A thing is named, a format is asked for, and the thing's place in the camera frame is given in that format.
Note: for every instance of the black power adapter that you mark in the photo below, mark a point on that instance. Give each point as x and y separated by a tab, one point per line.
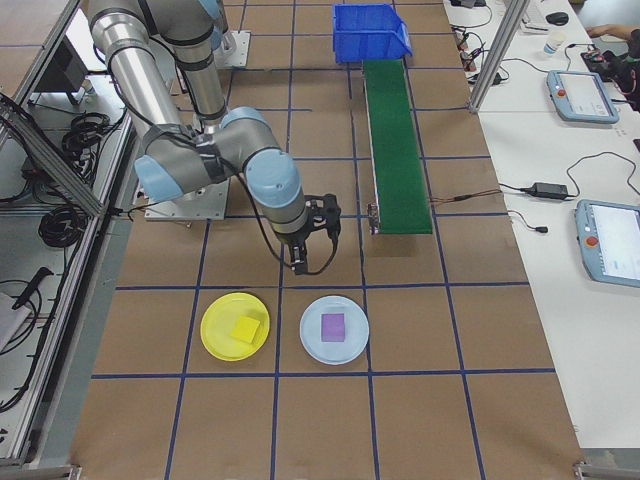
550	190

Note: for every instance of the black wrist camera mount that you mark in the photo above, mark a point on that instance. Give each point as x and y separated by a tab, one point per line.
325	212

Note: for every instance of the brown circuit board strip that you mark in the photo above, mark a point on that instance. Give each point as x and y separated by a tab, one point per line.
467	55

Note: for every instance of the light blue plate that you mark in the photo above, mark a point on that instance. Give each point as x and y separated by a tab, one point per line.
357	330

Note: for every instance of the V-shaped aluminium frame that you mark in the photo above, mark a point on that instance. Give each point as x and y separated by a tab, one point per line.
50	162

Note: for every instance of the green conveyor belt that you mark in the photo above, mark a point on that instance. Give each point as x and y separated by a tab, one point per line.
397	150

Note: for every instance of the blue plastic storage bin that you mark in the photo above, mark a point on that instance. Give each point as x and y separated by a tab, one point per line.
365	42

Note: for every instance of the yellow foam block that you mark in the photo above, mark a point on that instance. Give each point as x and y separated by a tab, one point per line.
245	330

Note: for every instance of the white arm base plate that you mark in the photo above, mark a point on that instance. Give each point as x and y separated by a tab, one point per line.
242	50
210	207

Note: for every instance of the aluminium profile post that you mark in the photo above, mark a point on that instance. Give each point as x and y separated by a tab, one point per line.
495	55

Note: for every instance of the purple foam block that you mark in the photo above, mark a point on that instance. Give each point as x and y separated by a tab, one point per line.
333	327

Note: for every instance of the black computer mouse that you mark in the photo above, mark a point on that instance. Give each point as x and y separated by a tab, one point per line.
557	17

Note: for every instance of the blue grey teach pendant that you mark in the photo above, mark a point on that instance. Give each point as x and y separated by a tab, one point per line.
585	97
615	240

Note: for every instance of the person's bare hand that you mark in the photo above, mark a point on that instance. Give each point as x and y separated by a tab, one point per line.
598	31

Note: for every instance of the black equipment box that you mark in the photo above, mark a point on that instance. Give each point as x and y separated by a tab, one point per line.
62	70

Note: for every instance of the aluminium profile bar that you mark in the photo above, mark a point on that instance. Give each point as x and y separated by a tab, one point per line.
35	472
610	471

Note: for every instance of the person's forearm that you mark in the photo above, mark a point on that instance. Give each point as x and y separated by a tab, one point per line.
625	34

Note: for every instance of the white paper cup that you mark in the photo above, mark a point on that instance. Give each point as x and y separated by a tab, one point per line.
553	45

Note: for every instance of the black handheld tool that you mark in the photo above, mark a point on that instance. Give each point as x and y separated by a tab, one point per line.
32	287

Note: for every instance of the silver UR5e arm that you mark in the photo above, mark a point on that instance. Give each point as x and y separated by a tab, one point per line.
130	75

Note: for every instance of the yellow plate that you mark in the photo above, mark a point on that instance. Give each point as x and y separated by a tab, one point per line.
217	325

